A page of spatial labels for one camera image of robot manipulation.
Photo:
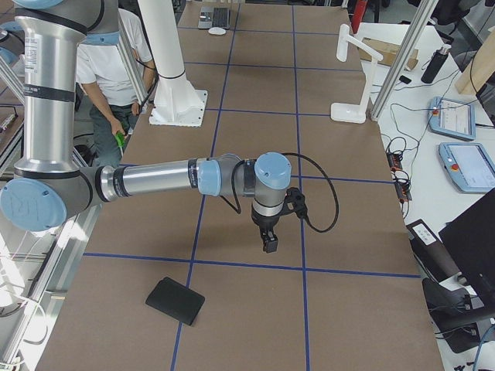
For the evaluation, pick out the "grey laptop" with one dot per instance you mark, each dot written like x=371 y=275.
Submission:
x=214 y=17

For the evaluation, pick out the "red fire extinguisher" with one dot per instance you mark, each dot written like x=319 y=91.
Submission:
x=358 y=14

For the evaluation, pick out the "black monitor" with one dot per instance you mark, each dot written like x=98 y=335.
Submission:
x=469 y=240

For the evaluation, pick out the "black mouse pad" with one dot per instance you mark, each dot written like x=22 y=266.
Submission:
x=175 y=300

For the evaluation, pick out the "upper teach pendant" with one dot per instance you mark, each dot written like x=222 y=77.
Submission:
x=452 y=118

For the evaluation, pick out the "teach pendant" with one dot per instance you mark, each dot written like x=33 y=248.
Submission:
x=452 y=118
x=468 y=165

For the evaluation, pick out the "person in white shirt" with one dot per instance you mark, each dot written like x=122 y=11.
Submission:
x=104 y=79

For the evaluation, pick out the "aluminium frame post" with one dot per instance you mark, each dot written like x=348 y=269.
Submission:
x=412 y=36

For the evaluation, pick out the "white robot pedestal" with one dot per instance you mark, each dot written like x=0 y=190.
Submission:
x=176 y=101

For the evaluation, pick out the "black power strip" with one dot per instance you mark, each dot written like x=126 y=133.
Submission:
x=400 y=177

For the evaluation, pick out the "white computer mouse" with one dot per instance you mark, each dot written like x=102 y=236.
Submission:
x=217 y=31

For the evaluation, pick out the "black water bottle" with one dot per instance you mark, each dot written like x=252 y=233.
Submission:
x=437 y=61

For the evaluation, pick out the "cardboard box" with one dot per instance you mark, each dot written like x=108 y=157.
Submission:
x=389 y=52

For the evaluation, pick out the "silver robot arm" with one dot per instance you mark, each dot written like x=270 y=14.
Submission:
x=48 y=188

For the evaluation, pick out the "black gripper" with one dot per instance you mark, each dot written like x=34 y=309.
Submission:
x=265 y=222

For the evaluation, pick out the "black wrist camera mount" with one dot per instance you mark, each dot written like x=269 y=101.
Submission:
x=295 y=202

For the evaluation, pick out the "lower teach pendant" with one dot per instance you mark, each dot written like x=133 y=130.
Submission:
x=468 y=165

